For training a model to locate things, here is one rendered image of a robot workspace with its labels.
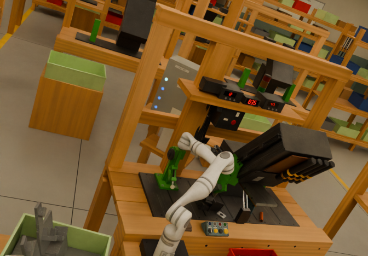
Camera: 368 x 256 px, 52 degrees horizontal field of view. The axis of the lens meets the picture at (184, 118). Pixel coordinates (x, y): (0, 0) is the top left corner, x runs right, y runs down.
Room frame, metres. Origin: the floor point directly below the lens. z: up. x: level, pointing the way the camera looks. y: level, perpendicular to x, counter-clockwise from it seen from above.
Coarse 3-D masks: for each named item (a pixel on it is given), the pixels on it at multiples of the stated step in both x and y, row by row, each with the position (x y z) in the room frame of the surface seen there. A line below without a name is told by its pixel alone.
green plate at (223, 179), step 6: (234, 156) 2.14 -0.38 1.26; (234, 162) 2.11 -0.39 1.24; (240, 162) 2.07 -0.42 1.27; (234, 168) 2.07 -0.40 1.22; (222, 174) 2.11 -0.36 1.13; (228, 174) 2.07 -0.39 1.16; (234, 174) 2.05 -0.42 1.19; (222, 180) 2.08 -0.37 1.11; (228, 180) 2.05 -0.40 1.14; (234, 180) 2.08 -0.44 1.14
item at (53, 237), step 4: (44, 228) 1.23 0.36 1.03; (48, 228) 1.24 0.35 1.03; (52, 228) 1.31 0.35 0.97; (44, 232) 1.22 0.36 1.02; (48, 232) 1.23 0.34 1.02; (52, 232) 1.30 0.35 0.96; (44, 236) 1.21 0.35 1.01; (48, 236) 1.21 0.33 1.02; (52, 236) 1.22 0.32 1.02; (56, 236) 1.23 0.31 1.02; (60, 236) 1.30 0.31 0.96; (44, 240) 1.20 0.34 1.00; (48, 240) 1.21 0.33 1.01; (52, 240) 1.21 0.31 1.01; (60, 240) 1.29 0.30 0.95
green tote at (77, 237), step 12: (24, 216) 1.33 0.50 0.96; (24, 228) 1.34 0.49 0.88; (36, 228) 1.35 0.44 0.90; (72, 228) 1.38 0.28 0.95; (12, 240) 1.19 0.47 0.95; (72, 240) 1.38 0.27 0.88; (84, 240) 1.39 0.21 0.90; (96, 240) 1.40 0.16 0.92; (108, 240) 1.39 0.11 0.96; (96, 252) 1.40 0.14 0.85
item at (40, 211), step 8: (40, 208) 1.21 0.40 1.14; (40, 216) 1.21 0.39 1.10; (48, 216) 1.29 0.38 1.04; (40, 224) 1.20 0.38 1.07; (48, 224) 1.29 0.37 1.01; (40, 232) 1.20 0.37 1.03; (40, 240) 1.19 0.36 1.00; (56, 240) 1.31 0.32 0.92; (64, 240) 1.32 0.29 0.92; (40, 248) 1.19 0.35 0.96; (48, 248) 1.25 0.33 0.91; (56, 248) 1.26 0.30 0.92; (64, 248) 1.32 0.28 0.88
